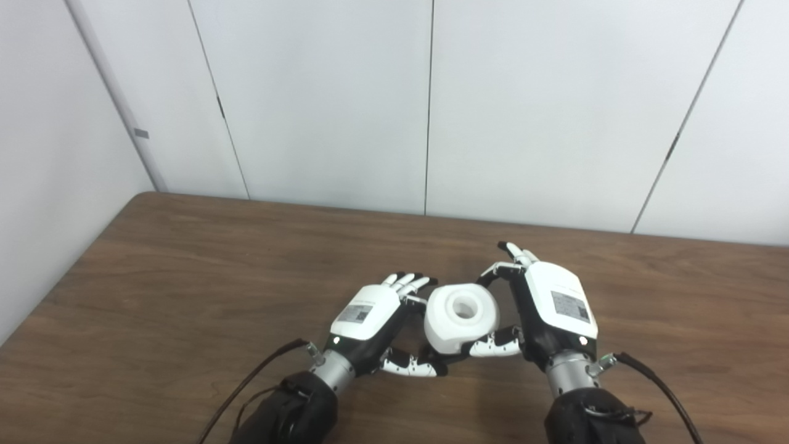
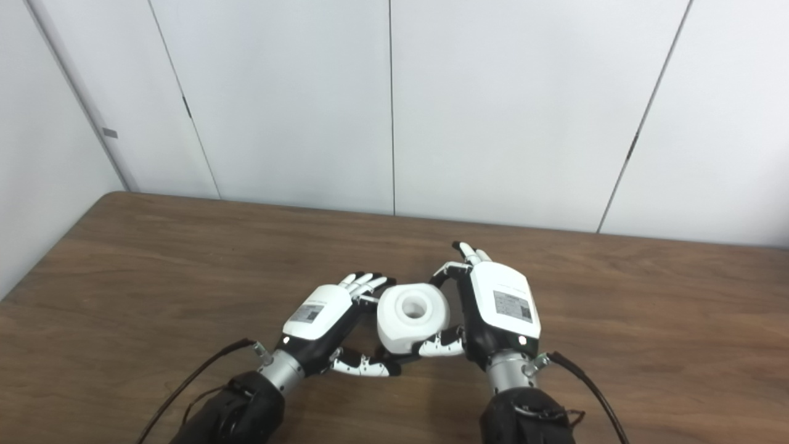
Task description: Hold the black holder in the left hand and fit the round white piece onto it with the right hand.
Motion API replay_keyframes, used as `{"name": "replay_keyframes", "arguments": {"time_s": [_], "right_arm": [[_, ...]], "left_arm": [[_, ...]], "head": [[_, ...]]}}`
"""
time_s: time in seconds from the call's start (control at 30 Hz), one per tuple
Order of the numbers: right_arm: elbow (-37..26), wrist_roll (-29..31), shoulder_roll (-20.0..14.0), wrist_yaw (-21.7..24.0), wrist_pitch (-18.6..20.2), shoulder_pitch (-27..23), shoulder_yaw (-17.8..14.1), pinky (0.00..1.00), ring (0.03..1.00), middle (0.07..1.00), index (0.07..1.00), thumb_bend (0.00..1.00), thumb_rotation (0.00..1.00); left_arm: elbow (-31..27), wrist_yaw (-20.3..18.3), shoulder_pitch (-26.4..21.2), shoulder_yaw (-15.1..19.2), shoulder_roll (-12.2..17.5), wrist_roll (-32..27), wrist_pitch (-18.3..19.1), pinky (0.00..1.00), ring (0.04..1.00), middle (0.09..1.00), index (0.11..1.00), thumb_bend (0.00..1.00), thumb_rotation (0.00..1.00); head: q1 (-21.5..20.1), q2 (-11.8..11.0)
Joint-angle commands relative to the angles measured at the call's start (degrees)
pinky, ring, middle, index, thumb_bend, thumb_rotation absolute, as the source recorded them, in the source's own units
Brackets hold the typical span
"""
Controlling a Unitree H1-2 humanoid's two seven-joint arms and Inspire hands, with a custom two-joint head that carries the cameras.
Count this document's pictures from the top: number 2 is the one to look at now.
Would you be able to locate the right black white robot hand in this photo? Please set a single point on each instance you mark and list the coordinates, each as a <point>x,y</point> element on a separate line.
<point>505,302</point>

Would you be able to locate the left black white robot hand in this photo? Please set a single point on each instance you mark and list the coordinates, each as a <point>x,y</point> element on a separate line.
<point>317,311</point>

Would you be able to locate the round white plastic piece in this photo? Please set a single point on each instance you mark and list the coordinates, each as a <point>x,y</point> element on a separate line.
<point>400,336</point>

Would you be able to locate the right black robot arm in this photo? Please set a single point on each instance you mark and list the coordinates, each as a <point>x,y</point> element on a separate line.
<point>524,425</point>

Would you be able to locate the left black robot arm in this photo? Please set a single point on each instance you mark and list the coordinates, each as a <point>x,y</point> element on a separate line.
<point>240,413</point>

